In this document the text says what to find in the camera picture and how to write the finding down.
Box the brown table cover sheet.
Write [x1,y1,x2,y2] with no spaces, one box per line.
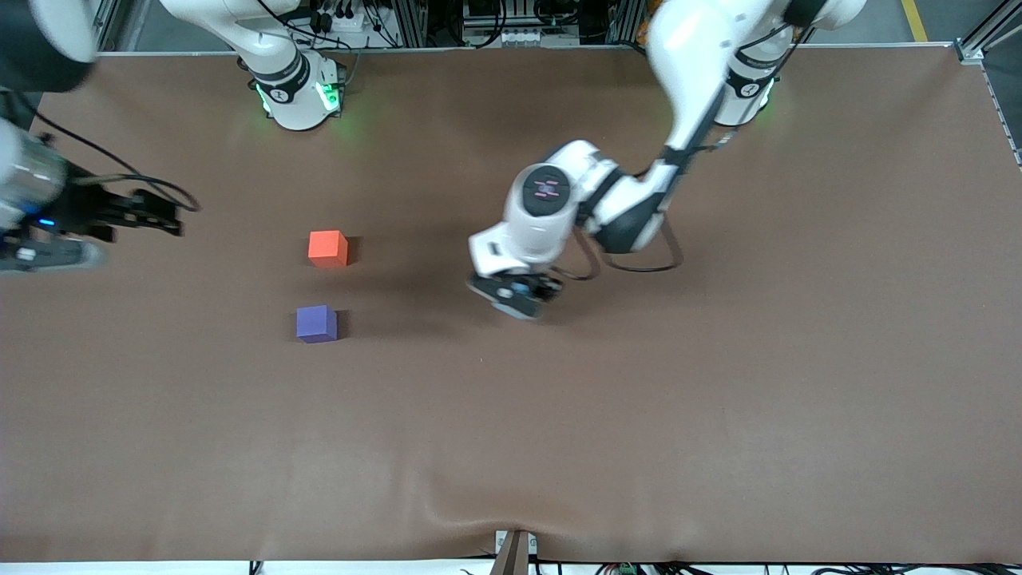
[0,44,1022,565]

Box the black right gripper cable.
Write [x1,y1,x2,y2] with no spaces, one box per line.
[30,110,202,213]

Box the purple cube block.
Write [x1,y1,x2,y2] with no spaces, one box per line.
[295,305,339,344]

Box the white power strip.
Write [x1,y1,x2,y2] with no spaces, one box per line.
[315,6,378,34]

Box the brown post with grey bracket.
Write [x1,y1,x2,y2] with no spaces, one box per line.
[490,529,539,575]

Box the aluminium frame profile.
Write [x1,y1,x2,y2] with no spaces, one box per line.
[955,12,1022,66]
[399,0,430,49]
[611,0,642,46]
[90,0,122,52]

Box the orange cube block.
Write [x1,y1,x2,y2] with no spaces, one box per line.
[307,230,350,268]

